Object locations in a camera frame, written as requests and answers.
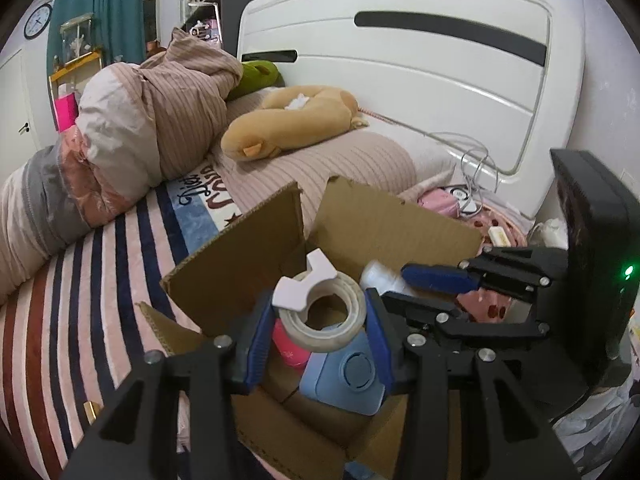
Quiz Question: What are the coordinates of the light blue square device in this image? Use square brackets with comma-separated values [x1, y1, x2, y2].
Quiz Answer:
[298, 330, 385, 416]

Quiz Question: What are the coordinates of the white tape roll dispenser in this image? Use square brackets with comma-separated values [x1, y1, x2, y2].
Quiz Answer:
[271, 249, 367, 353]

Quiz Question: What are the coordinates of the pink bottle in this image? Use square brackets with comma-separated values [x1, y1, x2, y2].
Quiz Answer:
[272, 318, 310, 370]

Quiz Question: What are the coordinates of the gold lipstick tube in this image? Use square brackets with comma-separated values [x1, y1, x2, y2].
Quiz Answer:
[84, 401, 102, 425]

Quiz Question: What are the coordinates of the small white spray bottle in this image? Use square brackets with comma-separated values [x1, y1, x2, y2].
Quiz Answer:
[360, 260, 416, 297]

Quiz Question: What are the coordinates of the pink small plush item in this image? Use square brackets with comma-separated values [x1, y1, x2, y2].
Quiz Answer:
[416, 185, 482, 219]

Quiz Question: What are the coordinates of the striped plush blanket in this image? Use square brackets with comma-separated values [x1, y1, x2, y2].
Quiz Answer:
[1, 162, 240, 479]

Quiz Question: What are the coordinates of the brown cardboard box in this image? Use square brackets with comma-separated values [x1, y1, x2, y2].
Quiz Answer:
[134, 173, 484, 480]

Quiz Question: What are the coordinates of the pink ribbed pillow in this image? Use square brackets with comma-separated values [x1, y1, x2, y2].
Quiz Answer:
[207, 88, 456, 230]

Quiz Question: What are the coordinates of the white bed headboard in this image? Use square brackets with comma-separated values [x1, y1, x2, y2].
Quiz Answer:
[238, 0, 585, 217]

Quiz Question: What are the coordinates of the tan plush toy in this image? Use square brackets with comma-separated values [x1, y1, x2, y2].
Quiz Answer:
[220, 86, 368, 162]

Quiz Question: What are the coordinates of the green plush toy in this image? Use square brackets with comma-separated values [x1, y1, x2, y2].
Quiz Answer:
[227, 60, 280, 101]

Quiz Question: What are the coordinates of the rolled pink grey duvet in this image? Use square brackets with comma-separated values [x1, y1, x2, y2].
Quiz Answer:
[1, 28, 243, 299]

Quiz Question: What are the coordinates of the white door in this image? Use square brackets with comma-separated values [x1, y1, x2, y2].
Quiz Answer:
[0, 51, 39, 182]

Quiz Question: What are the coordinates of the pink bag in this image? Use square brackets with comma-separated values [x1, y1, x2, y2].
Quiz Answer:
[54, 84, 78, 132]

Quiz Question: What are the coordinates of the yellow shelf cabinet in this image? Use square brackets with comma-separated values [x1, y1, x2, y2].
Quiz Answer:
[49, 49, 103, 130]

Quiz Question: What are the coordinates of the glass display case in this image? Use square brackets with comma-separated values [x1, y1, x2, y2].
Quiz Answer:
[60, 13, 94, 65]

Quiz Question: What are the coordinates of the teal curtain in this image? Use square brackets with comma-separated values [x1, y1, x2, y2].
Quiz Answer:
[47, 0, 145, 75]

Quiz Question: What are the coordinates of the white charging cable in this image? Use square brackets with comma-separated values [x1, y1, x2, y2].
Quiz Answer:
[359, 106, 501, 196]

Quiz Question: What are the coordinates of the black wall clock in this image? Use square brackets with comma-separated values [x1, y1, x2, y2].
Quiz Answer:
[23, 3, 52, 40]

